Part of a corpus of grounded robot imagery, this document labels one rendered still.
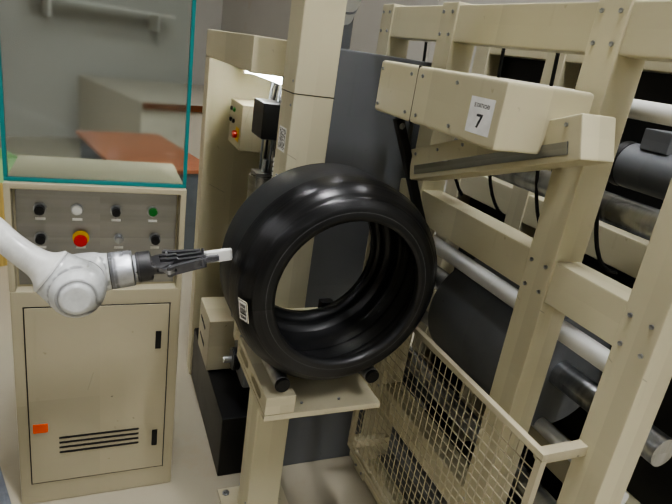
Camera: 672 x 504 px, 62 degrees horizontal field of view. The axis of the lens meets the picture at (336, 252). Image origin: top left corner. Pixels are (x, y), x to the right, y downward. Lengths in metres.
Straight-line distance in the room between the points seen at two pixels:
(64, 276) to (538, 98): 1.06
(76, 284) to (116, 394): 1.14
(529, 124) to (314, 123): 0.69
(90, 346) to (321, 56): 1.29
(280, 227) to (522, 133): 0.60
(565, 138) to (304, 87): 0.77
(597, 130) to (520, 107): 0.17
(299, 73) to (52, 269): 0.88
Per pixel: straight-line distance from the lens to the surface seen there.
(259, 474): 2.31
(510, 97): 1.28
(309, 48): 1.71
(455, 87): 1.42
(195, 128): 7.14
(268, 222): 1.38
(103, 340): 2.19
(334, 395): 1.77
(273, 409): 1.64
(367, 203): 1.41
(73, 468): 2.51
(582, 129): 1.29
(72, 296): 1.23
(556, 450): 1.49
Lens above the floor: 1.79
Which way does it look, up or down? 20 degrees down
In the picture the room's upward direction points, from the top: 9 degrees clockwise
